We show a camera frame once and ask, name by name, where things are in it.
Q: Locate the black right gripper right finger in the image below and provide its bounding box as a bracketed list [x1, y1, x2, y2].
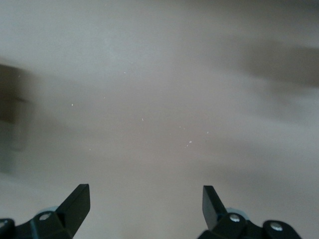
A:
[199, 185, 303, 239]

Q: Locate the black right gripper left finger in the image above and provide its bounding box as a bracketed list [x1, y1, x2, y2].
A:
[0, 184, 91, 239]

